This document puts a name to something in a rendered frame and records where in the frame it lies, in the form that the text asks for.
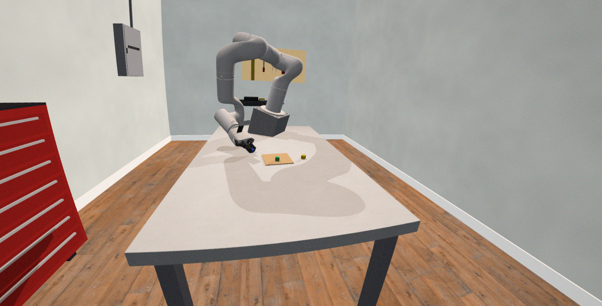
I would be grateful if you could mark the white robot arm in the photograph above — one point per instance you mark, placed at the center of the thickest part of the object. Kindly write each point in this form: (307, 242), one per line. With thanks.
(247, 47)

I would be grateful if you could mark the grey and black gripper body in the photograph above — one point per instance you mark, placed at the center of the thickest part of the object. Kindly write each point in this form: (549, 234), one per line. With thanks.
(242, 136)

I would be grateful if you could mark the tan square mat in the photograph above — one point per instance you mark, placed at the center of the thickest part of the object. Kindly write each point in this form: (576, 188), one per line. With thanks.
(269, 159)

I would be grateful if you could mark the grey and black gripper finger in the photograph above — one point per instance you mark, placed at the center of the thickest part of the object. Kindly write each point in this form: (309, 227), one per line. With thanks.
(250, 143)
(244, 145)

